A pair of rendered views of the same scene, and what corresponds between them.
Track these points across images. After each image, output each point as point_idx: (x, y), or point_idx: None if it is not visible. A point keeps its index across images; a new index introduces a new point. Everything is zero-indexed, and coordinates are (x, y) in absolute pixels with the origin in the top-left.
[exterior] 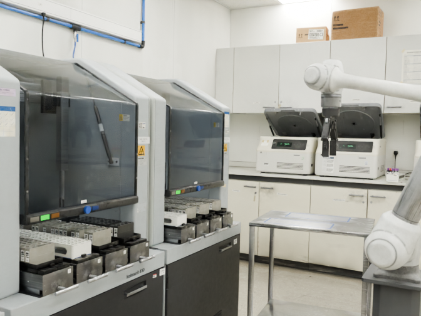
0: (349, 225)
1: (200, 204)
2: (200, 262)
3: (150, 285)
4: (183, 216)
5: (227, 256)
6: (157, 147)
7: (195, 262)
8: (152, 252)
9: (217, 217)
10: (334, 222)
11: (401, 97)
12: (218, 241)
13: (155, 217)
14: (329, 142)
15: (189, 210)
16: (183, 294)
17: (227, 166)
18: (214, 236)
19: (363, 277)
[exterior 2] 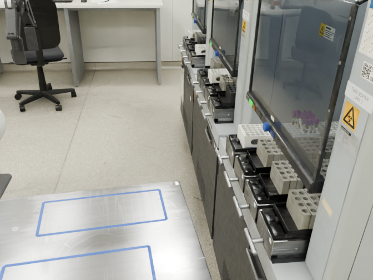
0: (5, 238)
1: (282, 168)
2: (233, 208)
3: (212, 147)
4: (241, 133)
5: None
6: (253, 30)
7: (230, 195)
8: (223, 129)
9: (255, 196)
10: (34, 249)
11: None
12: (249, 231)
13: (243, 110)
14: (22, 40)
15: (260, 148)
16: (222, 205)
17: (347, 176)
18: (246, 211)
19: (9, 174)
